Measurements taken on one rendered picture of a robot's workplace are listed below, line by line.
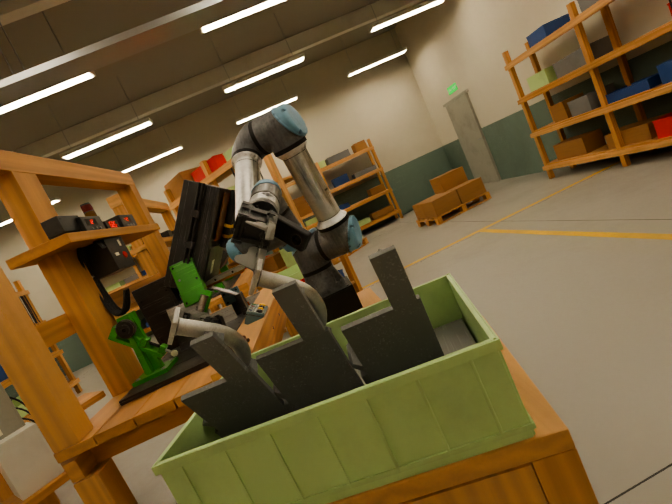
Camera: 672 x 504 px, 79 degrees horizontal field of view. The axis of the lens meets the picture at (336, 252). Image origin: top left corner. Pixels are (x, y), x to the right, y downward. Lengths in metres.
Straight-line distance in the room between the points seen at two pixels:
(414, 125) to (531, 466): 11.21
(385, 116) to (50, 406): 10.70
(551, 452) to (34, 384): 1.42
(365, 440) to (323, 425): 0.07
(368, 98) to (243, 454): 11.08
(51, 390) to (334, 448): 1.09
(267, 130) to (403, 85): 10.70
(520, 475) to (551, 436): 0.08
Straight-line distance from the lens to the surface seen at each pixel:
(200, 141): 11.15
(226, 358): 0.77
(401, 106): 11.75
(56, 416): 1.63
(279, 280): 0.72
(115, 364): 1.94
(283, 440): 0.74
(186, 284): 2.01
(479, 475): 0.76
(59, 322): 1.92
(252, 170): 1.28
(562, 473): 0.79
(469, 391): 0.68
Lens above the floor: 1.25
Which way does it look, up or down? 7 degrees down
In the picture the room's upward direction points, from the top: 25 degrees counter-clockwise
